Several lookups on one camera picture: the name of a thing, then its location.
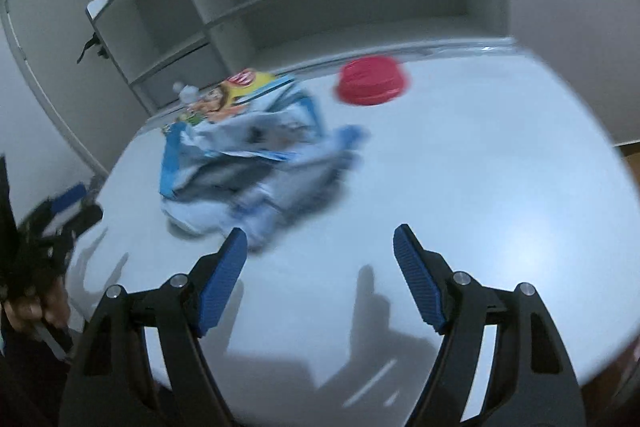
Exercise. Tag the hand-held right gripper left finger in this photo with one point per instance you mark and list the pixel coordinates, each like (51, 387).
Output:
(224, 283)

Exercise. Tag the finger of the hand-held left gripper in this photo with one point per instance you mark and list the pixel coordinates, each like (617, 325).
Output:
(80, 219)
(67, 199)

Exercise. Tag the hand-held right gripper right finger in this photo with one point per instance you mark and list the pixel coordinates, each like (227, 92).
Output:
(417, 283)

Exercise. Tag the blue white plastic bag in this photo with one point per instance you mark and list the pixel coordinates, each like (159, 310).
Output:
(240, 177)

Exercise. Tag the person's left hand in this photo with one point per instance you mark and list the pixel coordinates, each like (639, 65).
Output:
(50, 303)

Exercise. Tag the small white bottle cap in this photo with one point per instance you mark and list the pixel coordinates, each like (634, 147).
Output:
(187, 93)

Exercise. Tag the colourful cartoon snack packet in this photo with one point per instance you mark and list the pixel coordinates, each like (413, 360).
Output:
(225, 99)

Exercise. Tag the red plastic bowl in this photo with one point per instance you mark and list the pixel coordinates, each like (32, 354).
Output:
(372, 79)

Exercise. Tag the white shelf unit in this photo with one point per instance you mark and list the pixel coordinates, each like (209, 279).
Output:
(350, 7)

